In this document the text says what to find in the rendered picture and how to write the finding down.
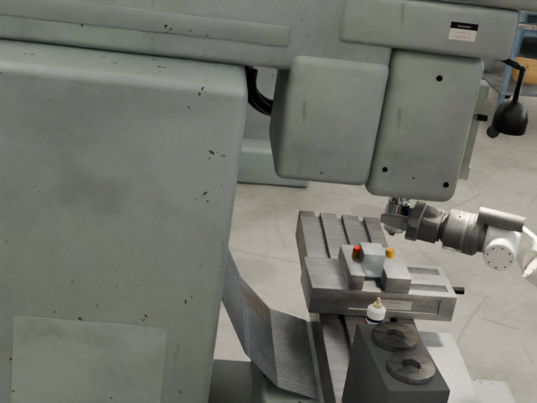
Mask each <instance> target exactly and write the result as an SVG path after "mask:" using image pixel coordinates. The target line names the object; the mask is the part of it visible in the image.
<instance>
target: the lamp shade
mask: <svg viewBox="0 0 537 403"><path fill-rule="evenodd" d="M527 123H528V116H527V108H526V107H525V106H524V105H523V104H522V103H520V102H513V101H512V100H509V101H506V102H502V103H500V104H499V106H498V108H497V109H496V111H495V112H494V115H493V119H492V123H491V128H492V129H493V130H495V131H497V132H500V133H501V134H506V135H511V136H521V135H524V134H525V131H526V128H527Z"/></svg>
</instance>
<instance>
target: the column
mask: <svg viewBox="0 0 537 403"><path fill-rule="evenodd" d="M247 102H248V88H247V81H246V74H245V66H243V65H235V64H228V63H220V62H207V61H199V60H192V59H184V58H171V57H163V56H155V55H148V54H134V53H126V52H119V51H112V50H98V49H90V48H83V47H76V46H62V45H54V44H47V43H40V42H26V41H19V40H11V39H4V38H0V403H208V399H209V387H210V381H211V375H212V369H213V357H214V351H215V344H216V339H217V327H218V321H219V314H220V308H221V297H222V290H223V284H224V278H225V267H226V260H227V253H228V247H229V236H230V230H231V224H232V217H233V206H234V199H235V193H236V187H237V175H238V169H239V163H240V156H241V145H242V138H243V133H244V126H245V115H246V108H247Z"/></svg>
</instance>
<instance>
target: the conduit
mask: <svg viewBox="0 0 537 403"><path fill-rule="evenodd" d="M245 74H246V81H247V88H248V103H249V104H250V106H251V107H252V108H254V109H255V110H257V111H259V113H260V112H261V114H264V115H268V116H270V117H271V113H272V102H273V100H272V99H270V98H267V97H265V96H264V95H263V94H261V92H260V91H259V90H258V89H257V74H258V70H257V69H253V66H245Z"/></svg>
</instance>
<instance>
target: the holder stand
mask: <svg viewBox="0 0 537 403"><path fill-rule="evenodd" d="M449 395H450V389H449V387H448V385H447V383H446V381H445V380H444V378H443V376H442V374H441V373H440V371H439V369H438V367H437V366H436V363H435V362H434V360H433V359H432V356H431V354H430V353H429V352H428V349H427V347H426V346H425V344H424V342H423V341H422V339H421V337H420V335H419V334H418V332H417V330H416V328H415V326H414V325H413V324H400V323H397V322H391V321H386V322H381V323H379V324H361V323H358V324H357V325H356V331H355V335H354V339H353V343H352V351H351V355H350V359H349V363H348V371H347V375H346V379H345V383H344V391H343V395H342V399H341V400H342V402H343V403H448V398H449Z"/></svg>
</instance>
